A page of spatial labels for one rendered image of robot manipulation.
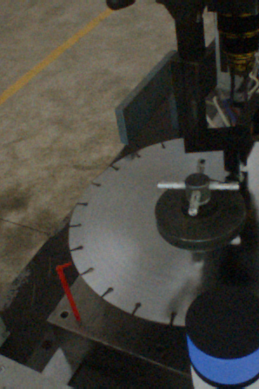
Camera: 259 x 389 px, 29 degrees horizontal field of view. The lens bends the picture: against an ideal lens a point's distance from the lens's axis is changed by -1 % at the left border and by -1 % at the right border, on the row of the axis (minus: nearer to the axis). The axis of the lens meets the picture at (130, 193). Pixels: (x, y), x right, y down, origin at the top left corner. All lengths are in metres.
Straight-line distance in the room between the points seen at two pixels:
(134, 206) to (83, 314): 0.16
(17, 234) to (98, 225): 1.49
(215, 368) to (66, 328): 0.42
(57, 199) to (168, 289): 1.69
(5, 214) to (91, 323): 1.60
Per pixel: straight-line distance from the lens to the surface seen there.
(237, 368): 0.28
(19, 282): 0.89
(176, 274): 0.57
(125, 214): 0.65
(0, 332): 0.81
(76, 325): 0.68
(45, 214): 2.17
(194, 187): 0.59
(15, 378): 0.60
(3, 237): 2.14
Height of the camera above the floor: 1.39
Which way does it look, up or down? 40 degrees down
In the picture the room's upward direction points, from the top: 11 degrees counter-clockwise
